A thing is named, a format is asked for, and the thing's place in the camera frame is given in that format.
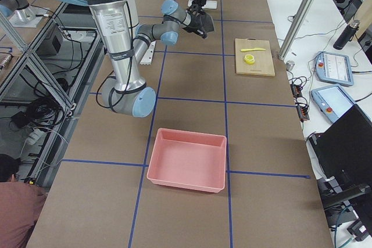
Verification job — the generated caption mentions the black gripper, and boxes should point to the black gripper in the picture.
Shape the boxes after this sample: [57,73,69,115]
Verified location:
[183,10,208,38]
[190,0,207,13]

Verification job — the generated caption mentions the grey wiping cloth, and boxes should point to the grey wiping cloth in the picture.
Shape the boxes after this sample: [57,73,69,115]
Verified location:
[200,13,214,33]

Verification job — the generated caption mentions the black water bottle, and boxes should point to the black water bottle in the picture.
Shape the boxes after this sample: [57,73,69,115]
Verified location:
[333,20,360,50]

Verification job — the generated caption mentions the white rectangular tray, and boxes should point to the white rectangular tray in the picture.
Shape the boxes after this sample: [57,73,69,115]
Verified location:
[188,0,217,10]

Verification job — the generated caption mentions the yellow lemon slices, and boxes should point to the yellow lemon slices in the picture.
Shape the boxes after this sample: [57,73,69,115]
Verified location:
[244,54,255,65]

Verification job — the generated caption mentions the bamboo cutting board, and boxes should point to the bamboo cutting board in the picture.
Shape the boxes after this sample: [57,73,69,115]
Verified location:
[234,38,275,77]

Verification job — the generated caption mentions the yellow plastic knife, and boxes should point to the yellow plastic knife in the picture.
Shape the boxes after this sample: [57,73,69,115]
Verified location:
[240,47,266,52]

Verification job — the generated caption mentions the pink plastic bin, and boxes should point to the pink plastic bin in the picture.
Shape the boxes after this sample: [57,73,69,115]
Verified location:
[146,128,227,193]

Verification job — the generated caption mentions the black power strip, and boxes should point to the black power strip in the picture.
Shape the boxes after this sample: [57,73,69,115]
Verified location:
[290,84,310,122]

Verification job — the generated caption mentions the upper teach pendant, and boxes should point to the upper teach pendant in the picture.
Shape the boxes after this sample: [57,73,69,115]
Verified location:
[315,52,354,87]

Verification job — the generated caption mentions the teach pendant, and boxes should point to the teach pendant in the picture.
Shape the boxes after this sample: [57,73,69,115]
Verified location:
[310,84,356,123]
[315,52,354,87]

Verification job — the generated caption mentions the lower teach pendant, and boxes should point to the lower teach pendant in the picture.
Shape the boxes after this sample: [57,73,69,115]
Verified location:
[310,84,356,123]

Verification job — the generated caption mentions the black laptop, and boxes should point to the black laptop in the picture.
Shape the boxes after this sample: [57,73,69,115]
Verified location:
[309,105,371,184]

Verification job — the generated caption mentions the person in red shirt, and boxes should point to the person in red shirt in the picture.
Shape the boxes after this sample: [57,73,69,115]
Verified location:
[1,154,47,247]

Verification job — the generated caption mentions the aluminium frame post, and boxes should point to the aluminium frame post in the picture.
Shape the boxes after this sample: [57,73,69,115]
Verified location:
[278,0,314,60]

